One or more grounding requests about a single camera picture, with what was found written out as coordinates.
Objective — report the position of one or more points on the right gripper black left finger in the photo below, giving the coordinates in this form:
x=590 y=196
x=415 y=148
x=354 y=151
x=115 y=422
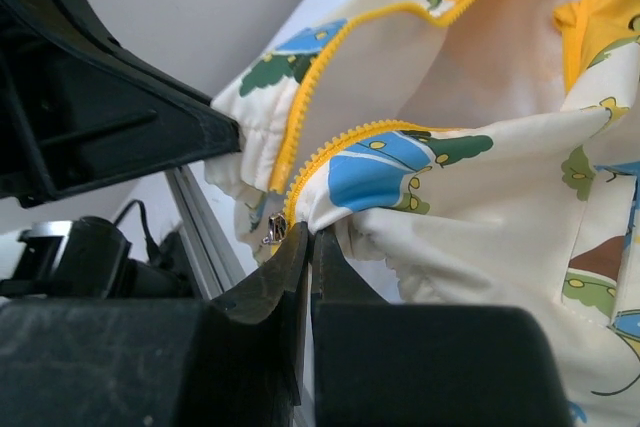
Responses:
x=236 y=360

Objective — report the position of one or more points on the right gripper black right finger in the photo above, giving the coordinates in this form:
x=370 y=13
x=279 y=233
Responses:
x=383 y=364

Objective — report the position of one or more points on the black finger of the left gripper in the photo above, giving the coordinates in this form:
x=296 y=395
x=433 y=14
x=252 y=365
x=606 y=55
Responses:
x=79 y=112

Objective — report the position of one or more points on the silver zipper pull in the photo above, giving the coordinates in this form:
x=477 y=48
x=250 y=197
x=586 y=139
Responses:
x=277 y=228

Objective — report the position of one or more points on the yellow hooded printed kids jacket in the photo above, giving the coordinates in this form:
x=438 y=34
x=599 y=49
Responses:
x=487 y=151

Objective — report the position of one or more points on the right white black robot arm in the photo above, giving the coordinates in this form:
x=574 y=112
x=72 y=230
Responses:
x=88 y=259

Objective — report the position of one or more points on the aluminium front rail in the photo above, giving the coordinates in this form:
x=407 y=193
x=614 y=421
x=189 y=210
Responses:
x=215 y=266

